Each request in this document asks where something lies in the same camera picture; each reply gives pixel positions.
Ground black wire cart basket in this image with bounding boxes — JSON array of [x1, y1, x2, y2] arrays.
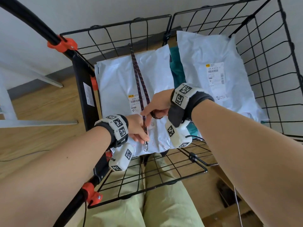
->
[[0, 0, 303, 227]]

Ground person's pale green garment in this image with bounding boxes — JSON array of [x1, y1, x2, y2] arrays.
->
[[84, 152, 205, 227]]

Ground white mailer parcel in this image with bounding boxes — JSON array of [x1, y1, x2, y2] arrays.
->
[[94, 44, 175, 158], [176, 30, 269, 122]]

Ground white marble-top side table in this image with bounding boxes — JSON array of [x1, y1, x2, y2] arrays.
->
[[0, 60, 79, 128]]

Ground person's left hand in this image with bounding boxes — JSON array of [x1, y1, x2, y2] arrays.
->
[[125, 113, 150, 145]]

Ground person's left forearm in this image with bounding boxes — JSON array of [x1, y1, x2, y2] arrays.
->
[[0, 126, 112, 227]]

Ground person's right forearm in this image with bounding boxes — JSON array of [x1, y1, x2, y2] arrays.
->
[[191, 99, 303, 227]]

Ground black wrist strap white markers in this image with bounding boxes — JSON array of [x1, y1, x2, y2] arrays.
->
[[94, 114, 129, 149], [168, 82, 215, 128]]

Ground black red braided bungee cord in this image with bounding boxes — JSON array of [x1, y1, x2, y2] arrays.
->
[[128, 43, 152, 153]]

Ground thin white cord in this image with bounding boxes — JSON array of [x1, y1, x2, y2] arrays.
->
[[234, 185, 244, 227]]

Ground white wrist camera with markers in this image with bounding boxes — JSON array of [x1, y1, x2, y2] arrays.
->
[[108, 143, 135, 172], [165, 119, 193, 148]]

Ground person's right hand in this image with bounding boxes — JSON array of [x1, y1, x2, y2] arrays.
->
[[140, 88, 175, 127]]

